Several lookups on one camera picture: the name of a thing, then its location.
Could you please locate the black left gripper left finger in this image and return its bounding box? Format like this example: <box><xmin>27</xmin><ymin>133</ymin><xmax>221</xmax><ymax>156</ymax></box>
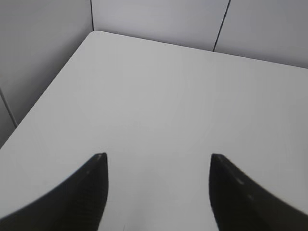
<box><xmin>0</xmin><ymin>153</ymin><xmax>108</xmax><ymax>231</ymax></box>

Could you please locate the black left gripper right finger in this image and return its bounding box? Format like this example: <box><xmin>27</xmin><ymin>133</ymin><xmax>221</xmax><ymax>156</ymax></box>
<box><xmin>208</xmin><ymin>154</ymin><xmax>308</xmax><ymax>231</ymax></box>

